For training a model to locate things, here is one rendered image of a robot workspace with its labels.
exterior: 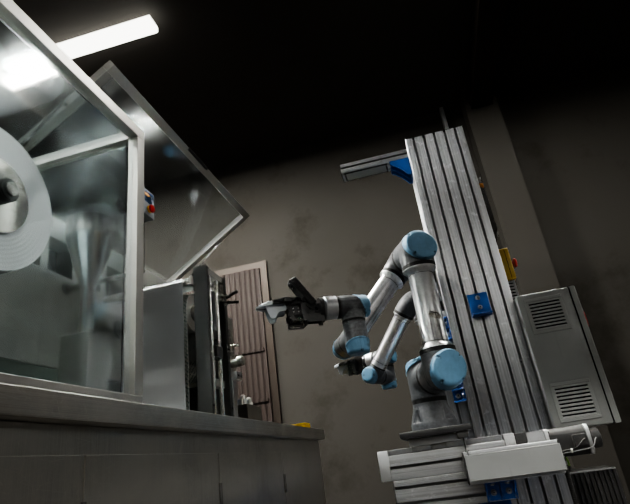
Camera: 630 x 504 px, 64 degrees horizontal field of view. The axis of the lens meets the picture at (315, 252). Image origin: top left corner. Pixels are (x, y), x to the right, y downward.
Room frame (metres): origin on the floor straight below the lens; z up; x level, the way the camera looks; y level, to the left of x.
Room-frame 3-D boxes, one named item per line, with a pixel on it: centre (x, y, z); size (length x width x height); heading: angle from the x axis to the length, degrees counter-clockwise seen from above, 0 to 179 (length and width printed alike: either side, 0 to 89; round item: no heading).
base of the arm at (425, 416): (1.79, -0.31, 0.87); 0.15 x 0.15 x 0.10
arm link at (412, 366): (1.78, -0.31, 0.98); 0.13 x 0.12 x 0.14; 15
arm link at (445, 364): (1.66, -0.35, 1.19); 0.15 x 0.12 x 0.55; 15
